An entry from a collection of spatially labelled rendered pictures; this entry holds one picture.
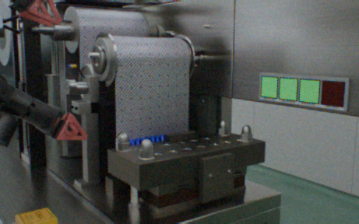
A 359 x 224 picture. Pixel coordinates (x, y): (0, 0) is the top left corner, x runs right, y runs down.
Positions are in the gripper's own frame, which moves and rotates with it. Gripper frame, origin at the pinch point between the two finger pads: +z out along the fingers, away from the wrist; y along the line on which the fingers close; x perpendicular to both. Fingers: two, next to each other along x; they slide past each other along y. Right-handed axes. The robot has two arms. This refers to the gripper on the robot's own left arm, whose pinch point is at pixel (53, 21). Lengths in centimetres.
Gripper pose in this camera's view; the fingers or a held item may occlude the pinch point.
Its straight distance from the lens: 99.9
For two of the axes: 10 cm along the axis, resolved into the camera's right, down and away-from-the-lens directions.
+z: 6.3, 5.7, 5.3
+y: 5.8, 1.1, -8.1
